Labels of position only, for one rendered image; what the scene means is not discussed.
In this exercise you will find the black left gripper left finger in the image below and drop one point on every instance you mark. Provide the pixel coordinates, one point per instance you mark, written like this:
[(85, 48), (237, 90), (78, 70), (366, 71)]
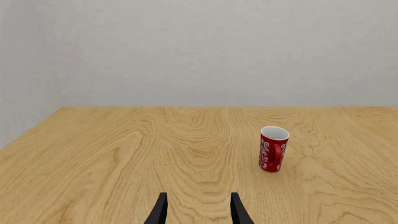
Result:
[(159, 212)]

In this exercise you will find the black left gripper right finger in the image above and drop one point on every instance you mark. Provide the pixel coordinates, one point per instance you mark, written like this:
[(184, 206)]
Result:
[(238, 212)]

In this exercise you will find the red mug with white pattern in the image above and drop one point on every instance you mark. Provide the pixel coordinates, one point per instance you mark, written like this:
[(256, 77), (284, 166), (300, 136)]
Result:
[(268, 151)]

